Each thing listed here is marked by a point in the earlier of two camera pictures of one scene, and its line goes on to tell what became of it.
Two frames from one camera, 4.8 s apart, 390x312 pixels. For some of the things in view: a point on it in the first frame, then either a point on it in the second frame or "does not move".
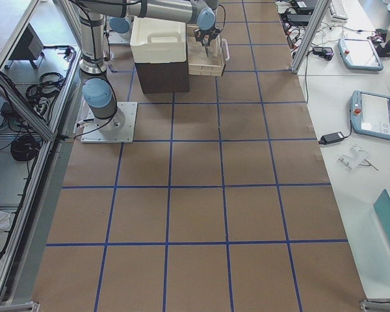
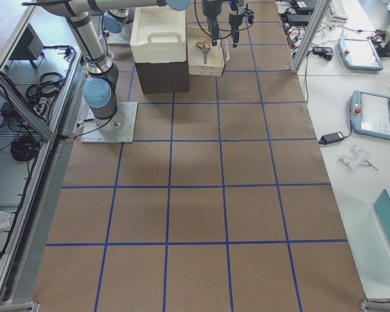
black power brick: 331,138 does not move
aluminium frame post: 321,11 does not move
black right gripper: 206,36 → 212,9
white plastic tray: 199,62 does not move
